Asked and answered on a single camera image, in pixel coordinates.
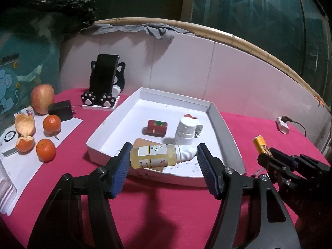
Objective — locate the yellow liquid dropper bottle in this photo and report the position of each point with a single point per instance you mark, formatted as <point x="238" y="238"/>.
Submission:
<point x="155" y="157"/>

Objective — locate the white cardboard tray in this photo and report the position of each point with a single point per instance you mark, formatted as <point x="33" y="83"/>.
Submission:
<point x="155" y="114"/>

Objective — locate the red apple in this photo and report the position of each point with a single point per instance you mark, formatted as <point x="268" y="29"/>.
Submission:
<point x="42" y="98"/>

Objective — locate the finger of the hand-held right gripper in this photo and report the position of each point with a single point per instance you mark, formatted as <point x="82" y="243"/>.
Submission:
<point x="268" y="166"/>
<point x="282" y="157"/>

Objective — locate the white round device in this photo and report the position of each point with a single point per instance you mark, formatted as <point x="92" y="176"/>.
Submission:
<point x="9" y="140"/>

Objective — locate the small red bow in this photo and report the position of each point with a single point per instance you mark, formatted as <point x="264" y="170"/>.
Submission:
<point x="190" y="116"/>

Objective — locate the white paper sheet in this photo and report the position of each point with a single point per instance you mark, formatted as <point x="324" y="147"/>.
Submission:
<point x="70" y="127"/>

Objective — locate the black charger adapter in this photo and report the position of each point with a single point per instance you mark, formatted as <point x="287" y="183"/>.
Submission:
<point x="61" y="110"/>

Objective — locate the black smartphone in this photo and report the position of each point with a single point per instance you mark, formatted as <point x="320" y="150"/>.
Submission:
<point x="103" y="75"/>

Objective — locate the small white printed box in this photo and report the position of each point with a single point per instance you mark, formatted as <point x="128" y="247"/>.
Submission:
<point x="26" y="112"/>

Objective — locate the tangerine peel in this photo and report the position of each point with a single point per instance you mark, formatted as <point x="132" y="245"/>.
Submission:
<point x="24" y="125"/>
<point x="24" y="145"/>

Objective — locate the small red box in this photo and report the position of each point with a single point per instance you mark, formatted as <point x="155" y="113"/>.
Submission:
<point x="157" y="128"/>

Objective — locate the orange tangerine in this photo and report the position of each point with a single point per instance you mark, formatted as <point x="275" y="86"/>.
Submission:
<point x="51" y="124"/>
<point x="46" y="150"/>

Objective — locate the black cat phone holder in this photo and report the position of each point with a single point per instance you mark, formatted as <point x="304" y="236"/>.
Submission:
<point x="89" y="98"/>

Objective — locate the orange clip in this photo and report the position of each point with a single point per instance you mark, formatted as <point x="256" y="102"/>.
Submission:
<point x="321" y="101"/>

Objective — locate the blue cartoon mouse poster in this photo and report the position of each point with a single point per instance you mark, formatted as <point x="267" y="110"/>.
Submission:
<point x="15" y="77"/>

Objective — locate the white pill bottle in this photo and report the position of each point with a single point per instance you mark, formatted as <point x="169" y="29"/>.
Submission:
<point x="185" y="132"/>

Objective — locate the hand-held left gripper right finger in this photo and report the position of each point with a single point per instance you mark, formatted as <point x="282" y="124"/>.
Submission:
<point x="207" y="171"/>

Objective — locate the black plastic bag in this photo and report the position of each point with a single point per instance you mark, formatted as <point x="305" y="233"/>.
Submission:
<point x="75" y="7"/>

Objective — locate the pink flower-embossed tablecloth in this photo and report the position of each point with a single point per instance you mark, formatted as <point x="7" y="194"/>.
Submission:
<point x="75" y="147"/>

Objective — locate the glass window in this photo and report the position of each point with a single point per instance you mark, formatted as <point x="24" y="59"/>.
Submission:
<point x="246" y="10"/>

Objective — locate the yellow battery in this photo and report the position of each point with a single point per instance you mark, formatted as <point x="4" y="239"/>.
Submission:
<point x="260" y="144"/>

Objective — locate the white power strip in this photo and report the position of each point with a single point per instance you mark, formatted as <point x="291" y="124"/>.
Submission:
<point x="282" y="125"/>

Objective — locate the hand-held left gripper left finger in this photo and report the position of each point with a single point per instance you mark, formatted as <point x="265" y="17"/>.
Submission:
<point x="120" y="173"/>

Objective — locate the white plastic container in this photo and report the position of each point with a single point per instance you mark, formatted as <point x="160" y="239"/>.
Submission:
<point x="6" y="192"/>

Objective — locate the bamboo pole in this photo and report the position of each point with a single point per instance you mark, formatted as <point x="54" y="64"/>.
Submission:
<point x="233" y="40"/>

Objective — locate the grey cloth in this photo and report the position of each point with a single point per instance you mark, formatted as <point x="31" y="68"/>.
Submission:
<point x="158" y="31"/>

